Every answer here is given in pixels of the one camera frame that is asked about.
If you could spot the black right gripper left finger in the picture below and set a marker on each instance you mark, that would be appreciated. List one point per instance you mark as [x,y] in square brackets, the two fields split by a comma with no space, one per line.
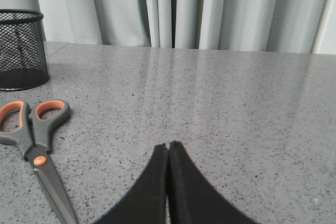
[145,202]

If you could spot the grey orange handled scissors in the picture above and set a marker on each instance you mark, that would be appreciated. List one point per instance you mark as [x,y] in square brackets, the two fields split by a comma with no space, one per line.
[32,139]

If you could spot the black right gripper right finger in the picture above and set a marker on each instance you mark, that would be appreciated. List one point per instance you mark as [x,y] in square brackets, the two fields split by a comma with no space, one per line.
[192,199]

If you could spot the grey curtain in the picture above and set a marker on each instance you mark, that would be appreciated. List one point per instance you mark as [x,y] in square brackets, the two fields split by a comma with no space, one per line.
[303,26]

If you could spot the black mesh pen holder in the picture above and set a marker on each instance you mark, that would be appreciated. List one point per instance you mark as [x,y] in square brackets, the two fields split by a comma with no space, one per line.
[23,60]

